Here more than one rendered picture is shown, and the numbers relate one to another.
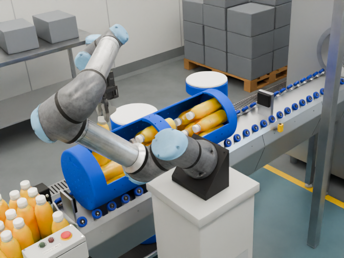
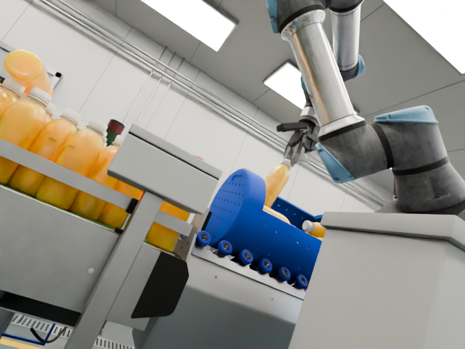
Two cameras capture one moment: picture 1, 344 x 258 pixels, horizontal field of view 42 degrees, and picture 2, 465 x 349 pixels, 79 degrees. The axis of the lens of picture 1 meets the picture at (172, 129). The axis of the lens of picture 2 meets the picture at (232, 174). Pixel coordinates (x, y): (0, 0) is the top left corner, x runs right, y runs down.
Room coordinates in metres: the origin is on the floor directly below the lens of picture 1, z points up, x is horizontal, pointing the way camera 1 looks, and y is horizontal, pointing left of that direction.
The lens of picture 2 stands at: (0.69, 0.13, 0.95)
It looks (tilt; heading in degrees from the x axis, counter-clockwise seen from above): 15 degrees up; 19
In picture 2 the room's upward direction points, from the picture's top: 23 degrees clockwise
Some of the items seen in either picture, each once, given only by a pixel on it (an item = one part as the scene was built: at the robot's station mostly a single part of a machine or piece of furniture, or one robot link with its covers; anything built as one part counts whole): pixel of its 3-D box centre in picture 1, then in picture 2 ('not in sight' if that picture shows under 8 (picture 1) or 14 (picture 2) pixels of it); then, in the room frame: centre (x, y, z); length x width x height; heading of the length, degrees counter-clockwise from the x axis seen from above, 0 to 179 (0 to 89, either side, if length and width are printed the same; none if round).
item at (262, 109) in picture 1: (264, 104); not in sight; (2.39, -0.57, 1.00); 0.10 x 0.04 x 0.15; 39
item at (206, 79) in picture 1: (206, 79); not in sight; (2.78, -0.26, 1.03); 0.28 x 0.28 x 0.01
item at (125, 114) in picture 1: (134, 113); not in sight; (2.33, 0.21, 1.03); 0.28 x 0.28 x 0.01
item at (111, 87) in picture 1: (103, 86); (304, 135); (1.71, 0.27, 1.48); 0.09 x 0.08 x 0.12; 129
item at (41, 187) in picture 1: (41, 197); not in sight; (1.68, 0.63, 0.95); 0.10 x 0.07 x 0.10; 39
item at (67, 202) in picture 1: (69, 205); (197, 226); (1.56, 0.47, 0.99); 0.10 x 0.02 x 0.12; 39
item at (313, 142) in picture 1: (312, 153); not in sight; (2.89, -1.07, 0.31); 0.06 x 0.06 x 0.63; 39
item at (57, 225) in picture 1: (62, 236); (176, 210); (1.35, 0.46, 1.00); 0.07 x 0.07 x 0.19
